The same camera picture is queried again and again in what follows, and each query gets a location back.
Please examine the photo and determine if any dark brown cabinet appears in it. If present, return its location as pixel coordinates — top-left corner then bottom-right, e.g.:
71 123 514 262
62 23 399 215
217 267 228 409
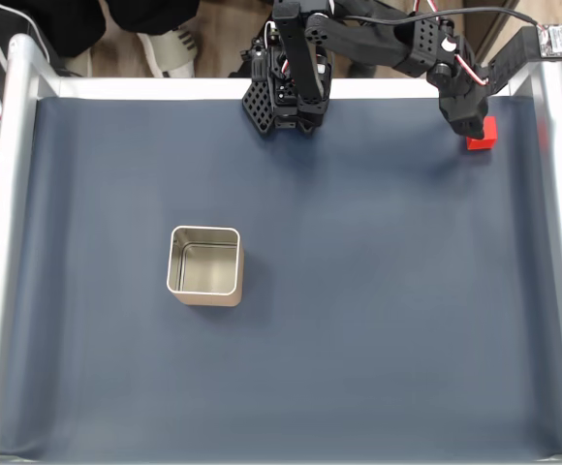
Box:
464 0 522 75

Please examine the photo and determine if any person's leg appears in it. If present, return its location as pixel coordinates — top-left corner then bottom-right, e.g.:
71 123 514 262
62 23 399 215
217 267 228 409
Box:
33 0 108 52
110 0 207 36

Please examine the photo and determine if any person's white striped shoe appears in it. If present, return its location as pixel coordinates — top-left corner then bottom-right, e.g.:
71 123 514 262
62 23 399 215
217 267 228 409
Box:
135 26 200 79

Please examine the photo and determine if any black case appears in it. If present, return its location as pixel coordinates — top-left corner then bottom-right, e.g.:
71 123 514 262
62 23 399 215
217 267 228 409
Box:
0 9 62 78

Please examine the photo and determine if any camera circuit board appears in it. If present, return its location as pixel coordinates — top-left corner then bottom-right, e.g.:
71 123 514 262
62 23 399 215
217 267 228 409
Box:
535 22 562 62

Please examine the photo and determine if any white cable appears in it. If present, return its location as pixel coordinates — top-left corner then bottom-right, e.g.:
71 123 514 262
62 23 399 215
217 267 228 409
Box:
0 0 52 64

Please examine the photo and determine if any aluminium frame rail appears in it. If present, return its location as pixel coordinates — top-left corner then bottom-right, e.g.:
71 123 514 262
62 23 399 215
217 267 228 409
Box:
508 32 562 465
0 33 62 465
0 452 562 465
57 77 513 101

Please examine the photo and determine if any square metal tin container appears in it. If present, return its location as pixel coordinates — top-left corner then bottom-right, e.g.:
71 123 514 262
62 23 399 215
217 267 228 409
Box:
166 225 246 308

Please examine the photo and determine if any red cube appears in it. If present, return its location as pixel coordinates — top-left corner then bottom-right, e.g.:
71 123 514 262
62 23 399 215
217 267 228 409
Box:
465 115 499 152

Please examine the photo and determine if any red white servo wire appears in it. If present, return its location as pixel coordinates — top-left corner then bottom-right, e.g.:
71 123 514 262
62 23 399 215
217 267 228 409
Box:
453 52 490 88
409 0 455 49

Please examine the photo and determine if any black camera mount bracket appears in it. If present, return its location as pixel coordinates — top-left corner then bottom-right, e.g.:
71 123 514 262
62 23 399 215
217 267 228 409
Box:
484 26 543 97

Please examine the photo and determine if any blue-grey table mat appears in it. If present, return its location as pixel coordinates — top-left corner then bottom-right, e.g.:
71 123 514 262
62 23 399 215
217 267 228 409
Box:
0 95 562 461

